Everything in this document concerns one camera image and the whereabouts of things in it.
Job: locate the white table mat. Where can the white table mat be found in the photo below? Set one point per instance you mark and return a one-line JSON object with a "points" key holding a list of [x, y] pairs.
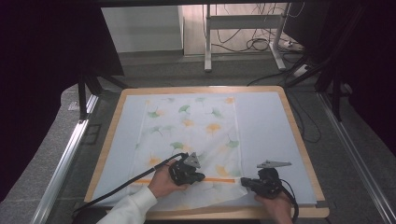
{"points": [[267, 130]]}

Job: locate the white power strip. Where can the white power strip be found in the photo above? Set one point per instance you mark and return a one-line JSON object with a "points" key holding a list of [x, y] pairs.
{"points": [[301, 70]]}

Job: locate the white metal desk frame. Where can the white metal desk frame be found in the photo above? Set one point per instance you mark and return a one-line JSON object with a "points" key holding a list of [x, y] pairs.
{"points": [[243, 21]]}

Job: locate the black tape piece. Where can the black tape piece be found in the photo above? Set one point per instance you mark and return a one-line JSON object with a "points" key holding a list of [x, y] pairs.
{"points": [[322, 204]]}

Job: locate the black metal stand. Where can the black metal stand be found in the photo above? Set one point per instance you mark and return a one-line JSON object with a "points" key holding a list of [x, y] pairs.
{"points": [[336, 99], [82, 99]]}

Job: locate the aluminium floor rail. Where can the aluminium floor rail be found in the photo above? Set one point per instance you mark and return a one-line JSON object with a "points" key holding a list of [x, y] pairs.
{"points": [[67, 149], [351, 149]]}

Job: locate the white cabinet panel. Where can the white cabinet panel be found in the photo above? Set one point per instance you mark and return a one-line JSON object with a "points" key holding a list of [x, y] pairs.
{"points": [[140, 28]]}

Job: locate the black floor plate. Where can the black floor plate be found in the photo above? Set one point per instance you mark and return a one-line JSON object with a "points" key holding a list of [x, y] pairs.
{"points": [[92, 133]]}

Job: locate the small white floor label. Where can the small white floor label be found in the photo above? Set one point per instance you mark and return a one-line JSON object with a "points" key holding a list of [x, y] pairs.
{"points": [[73, 106]]}

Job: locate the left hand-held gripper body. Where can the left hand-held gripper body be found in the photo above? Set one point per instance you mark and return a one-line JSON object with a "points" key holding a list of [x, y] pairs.
{"points": [[180, 172]]}

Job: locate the person's right hand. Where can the person's right hand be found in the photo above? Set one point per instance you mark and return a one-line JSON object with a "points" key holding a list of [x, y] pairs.
{"points": [[277, 208]]}

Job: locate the black curtain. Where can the black curtain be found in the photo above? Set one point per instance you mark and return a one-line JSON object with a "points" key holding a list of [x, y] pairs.
{"points": [[373, 62], [37, 62]]}

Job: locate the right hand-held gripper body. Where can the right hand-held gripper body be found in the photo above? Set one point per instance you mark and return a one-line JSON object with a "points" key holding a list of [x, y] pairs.
{"points": [[271, 183]]}

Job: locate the white leaf-print cloth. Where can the white leaf-print cloth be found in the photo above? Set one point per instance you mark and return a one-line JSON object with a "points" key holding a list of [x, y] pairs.
{"points": [[190, 133]]}

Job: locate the person's left hand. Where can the person's left hand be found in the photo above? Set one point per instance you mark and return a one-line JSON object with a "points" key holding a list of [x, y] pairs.
{"points": [[163, 185]]}

